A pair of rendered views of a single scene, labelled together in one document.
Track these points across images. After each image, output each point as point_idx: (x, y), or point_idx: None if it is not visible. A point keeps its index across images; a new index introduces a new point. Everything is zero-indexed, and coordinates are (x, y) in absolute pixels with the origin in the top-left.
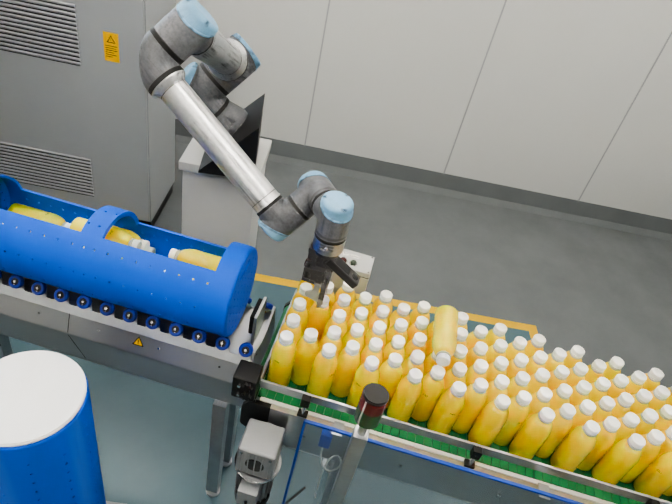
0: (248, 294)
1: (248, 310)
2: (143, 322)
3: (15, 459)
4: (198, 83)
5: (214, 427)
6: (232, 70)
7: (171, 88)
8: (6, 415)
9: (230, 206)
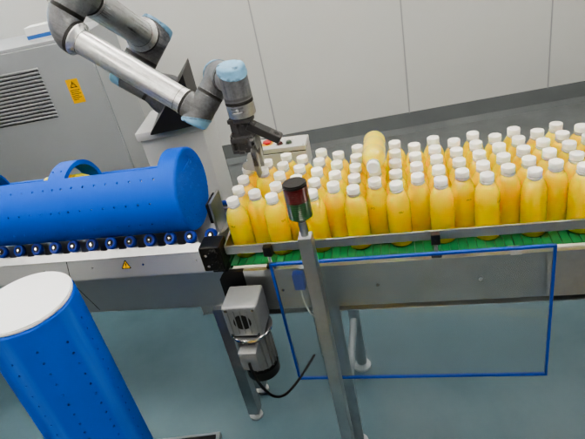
0: (205, 196)
1: None
2: (125, 247)
3: (23, 347)
4: None
5: (225, 335)
6: (145, 37)
7: (77, 37)
8: (10, 316)
9: None
